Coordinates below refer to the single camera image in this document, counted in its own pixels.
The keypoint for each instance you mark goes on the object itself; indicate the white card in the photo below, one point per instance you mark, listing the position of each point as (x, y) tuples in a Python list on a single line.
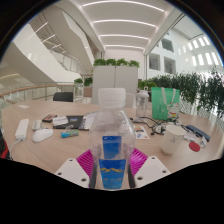
[(60, 120)]

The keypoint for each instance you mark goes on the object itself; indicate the red chair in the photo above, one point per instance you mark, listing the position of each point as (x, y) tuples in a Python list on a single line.
[(3, 146)]

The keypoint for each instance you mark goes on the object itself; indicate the colourful sticker sheet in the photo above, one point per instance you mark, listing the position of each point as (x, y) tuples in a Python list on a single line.
[(141, 132)]

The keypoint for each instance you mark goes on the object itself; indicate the white printed booklet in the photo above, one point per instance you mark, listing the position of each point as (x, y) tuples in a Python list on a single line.
[(88, 120)]

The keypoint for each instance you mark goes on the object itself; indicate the small white device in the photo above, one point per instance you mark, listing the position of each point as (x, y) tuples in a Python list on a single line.
[(36, 124)]

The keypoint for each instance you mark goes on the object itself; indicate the white computer mouse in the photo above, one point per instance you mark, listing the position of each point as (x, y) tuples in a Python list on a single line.
[(42, 135)]

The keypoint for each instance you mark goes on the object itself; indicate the small teal tube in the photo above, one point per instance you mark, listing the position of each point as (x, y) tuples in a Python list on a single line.
[(69, 133)]

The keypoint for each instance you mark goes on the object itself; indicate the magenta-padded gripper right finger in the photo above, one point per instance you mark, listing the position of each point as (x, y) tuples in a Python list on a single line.
[(141, 161)]

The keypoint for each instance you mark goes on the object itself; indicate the green tote bag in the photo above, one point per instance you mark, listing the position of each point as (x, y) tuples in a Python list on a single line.
[(165, 104)]

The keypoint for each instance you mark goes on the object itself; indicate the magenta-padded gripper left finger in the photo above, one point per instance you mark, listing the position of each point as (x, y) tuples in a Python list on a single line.
[(83, 163)]

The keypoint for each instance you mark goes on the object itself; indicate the black chair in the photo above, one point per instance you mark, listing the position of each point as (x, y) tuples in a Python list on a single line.
[(63, 96)]

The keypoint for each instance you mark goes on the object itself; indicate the white chair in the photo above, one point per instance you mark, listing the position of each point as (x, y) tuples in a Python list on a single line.
[(130, 100)]

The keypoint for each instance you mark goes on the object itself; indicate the clear blue-labelled water bottle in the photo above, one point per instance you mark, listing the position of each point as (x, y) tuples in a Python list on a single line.
[(111, 133)]

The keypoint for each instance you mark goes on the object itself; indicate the flat round red coaster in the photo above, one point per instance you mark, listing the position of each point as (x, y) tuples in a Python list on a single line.
[(194, 146)]

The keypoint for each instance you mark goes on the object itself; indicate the ceiling light strips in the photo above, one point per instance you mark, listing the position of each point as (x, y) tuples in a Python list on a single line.
[(123, 20)]

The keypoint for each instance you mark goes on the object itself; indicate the row of green plants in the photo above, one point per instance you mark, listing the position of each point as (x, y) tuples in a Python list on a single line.
[(190, 86)]

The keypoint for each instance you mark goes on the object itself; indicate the green plants atop cabinet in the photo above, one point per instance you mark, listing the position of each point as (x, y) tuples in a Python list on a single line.
[(116, 62)]

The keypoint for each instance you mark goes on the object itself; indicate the black notebook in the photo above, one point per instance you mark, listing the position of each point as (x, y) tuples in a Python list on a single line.
[(75, 121)]

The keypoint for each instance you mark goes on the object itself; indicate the white marbled cup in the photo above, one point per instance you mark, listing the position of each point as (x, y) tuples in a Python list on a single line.
[(172, 139)]

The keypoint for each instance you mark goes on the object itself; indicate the white paper slip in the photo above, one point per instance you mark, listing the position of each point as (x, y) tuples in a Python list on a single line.
[(23, 106)]

